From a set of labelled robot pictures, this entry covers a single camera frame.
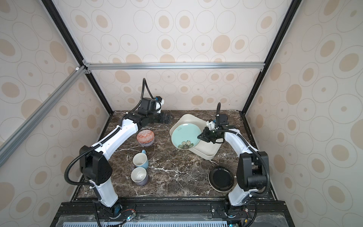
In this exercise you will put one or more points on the black plate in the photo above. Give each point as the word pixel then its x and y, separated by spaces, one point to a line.
pixel 221 179

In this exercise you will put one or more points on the white plastic bin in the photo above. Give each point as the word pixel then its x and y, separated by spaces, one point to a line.
pixel 203 149

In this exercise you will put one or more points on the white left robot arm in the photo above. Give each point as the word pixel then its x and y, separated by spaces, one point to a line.
pixel 93 160

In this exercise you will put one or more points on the grey purple mug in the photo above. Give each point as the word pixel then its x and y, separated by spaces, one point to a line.
pixel 139 176

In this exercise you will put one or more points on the mint green floral plate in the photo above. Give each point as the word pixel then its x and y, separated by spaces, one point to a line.
pixel 185 136

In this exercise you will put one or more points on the left diagonal aluminium bar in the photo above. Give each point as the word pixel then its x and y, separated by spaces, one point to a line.
pixel 17 138

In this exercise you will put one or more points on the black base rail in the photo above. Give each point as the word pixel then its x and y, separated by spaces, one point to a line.
pixel 175 213

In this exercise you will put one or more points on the horizontal aluminium frame bar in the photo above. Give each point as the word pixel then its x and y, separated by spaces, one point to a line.
pixel 175 66

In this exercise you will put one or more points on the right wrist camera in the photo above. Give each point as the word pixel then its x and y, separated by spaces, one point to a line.
pixel 211 125

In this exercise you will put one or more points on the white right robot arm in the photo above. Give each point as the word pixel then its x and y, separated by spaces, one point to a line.
pixel 253 178

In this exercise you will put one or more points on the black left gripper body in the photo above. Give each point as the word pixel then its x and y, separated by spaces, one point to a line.
pixel 155 118

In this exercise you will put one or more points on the red patterned bowl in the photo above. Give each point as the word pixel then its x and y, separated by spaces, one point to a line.
pixel 146 138

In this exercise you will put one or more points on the light blue mug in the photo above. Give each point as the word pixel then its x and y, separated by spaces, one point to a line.
pixel 141 160

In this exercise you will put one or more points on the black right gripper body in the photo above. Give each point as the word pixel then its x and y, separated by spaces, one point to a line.
pixel 211 135

